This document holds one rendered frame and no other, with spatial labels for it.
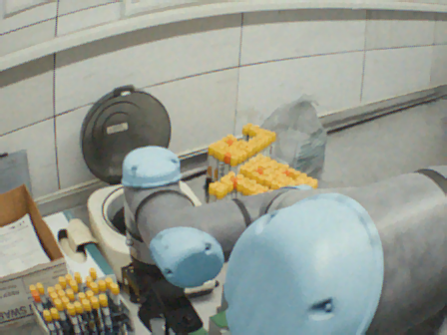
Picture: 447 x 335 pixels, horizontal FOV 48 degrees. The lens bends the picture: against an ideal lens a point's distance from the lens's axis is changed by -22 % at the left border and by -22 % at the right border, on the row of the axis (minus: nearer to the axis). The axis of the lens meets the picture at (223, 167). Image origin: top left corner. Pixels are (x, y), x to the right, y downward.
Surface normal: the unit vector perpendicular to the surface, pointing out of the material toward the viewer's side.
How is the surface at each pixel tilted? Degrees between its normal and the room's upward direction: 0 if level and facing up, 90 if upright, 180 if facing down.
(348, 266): 34
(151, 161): 0
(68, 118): 90
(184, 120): 90
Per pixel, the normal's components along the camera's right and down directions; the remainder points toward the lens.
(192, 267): 0.39, 0.51
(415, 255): 0.30, -0.32
